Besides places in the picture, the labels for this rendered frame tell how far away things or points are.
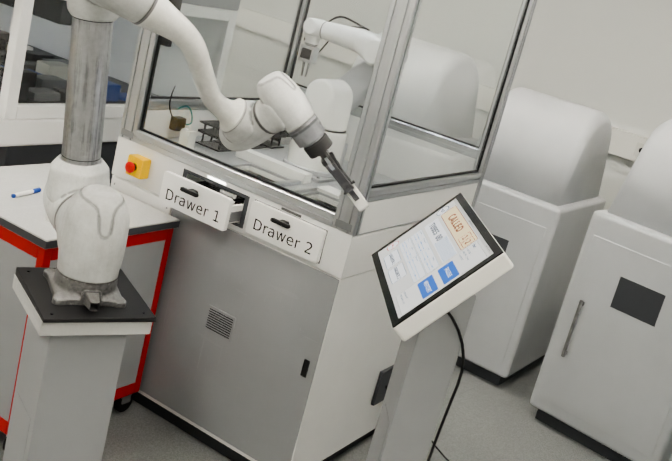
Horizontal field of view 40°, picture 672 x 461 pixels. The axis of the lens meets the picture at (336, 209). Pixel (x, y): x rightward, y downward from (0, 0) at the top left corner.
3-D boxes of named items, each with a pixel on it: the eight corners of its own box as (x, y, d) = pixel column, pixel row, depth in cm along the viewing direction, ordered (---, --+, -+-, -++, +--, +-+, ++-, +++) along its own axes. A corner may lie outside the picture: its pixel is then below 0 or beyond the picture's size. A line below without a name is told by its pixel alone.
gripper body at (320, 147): (325, 134, 243) (345, 162, 245) (324, 128, 251) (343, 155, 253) (302, 151, 244) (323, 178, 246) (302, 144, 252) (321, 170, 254)
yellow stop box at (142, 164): (137, 180, 319) (141, 160, 317) (123, 173, 322) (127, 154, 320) (148, 179, 323) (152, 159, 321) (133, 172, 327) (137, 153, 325)
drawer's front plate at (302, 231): (315, 264, 287) (324, 231, 284) (244, 231, 301) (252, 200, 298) (318, 263, 288) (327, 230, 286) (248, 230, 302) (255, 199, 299)
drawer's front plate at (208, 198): (223, 231, 295) (230, 199, 292) (157, 201, 308) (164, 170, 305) (226, 231, 296) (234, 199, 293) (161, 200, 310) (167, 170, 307)
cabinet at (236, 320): (284, 501, 304) (343, 280, 284) (72, 370, 352) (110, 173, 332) (413, 418, 385) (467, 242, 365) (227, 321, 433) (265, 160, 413)
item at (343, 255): (340, 279, 285) (352, 236, 281) (111, 173, 332) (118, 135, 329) (464, 241, 365) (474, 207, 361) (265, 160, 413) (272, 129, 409)
